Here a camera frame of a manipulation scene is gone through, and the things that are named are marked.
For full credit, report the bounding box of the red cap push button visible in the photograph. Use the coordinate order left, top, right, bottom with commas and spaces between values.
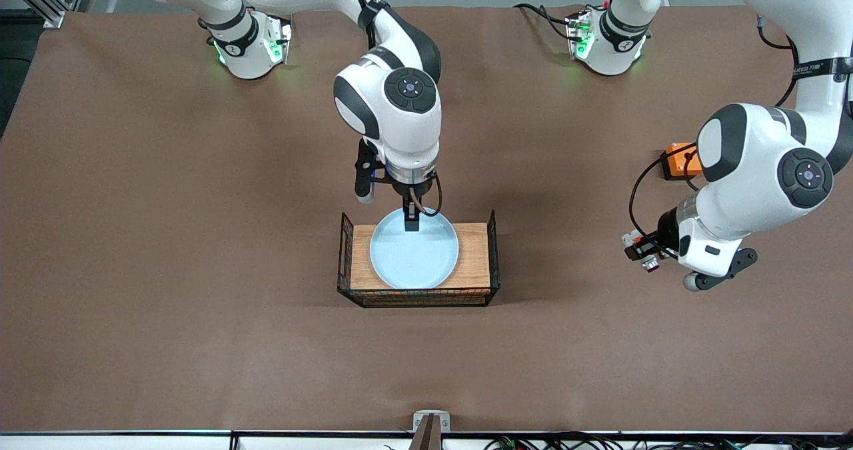
621, 230, 662, 275

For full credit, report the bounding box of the light blue round plate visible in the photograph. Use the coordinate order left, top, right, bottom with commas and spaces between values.
369, 207, 460, 291

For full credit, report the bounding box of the grey connector box green light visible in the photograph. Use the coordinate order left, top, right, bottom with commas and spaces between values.
565, 9, 595, 61
263, 13, 294, 65

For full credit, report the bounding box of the brown table mat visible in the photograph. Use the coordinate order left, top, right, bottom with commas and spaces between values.
0, 3, 853, 434

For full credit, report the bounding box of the black wire basket wooden base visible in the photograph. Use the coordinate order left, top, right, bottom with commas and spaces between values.
337, 209, 500, 309

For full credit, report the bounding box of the orange button enclosure box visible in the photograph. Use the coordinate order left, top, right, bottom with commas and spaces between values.
662, 142, 702, 181

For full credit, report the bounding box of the grey metal bracket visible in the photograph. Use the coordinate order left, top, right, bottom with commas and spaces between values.
408, 410, 451, 450

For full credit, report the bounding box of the black cable bundle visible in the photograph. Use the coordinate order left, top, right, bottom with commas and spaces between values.
483, 433, 853, 450

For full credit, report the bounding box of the black base cable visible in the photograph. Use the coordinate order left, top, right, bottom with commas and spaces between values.
513, 3, 579, 41

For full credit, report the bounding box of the white table edge rail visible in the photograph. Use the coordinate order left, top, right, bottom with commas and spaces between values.
0, 430, 853, 450

